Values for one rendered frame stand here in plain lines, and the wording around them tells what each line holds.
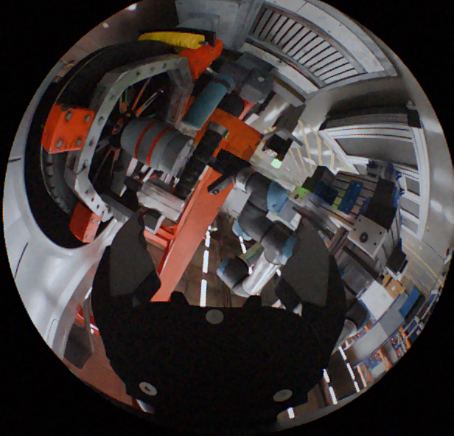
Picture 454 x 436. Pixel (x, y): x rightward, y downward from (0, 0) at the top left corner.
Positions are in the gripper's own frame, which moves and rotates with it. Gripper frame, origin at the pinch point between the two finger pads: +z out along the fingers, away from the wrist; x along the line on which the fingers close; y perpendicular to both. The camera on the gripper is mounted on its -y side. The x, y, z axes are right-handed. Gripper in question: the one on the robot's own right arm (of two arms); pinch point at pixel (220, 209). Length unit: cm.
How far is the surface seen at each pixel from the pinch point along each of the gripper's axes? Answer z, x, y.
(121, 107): 26.9, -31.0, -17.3
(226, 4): 28, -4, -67
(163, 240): 276, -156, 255
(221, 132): 16.7, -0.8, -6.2
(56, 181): 3.8, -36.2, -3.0
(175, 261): 62, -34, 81
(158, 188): 13.6, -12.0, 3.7
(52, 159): 2.4, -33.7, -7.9
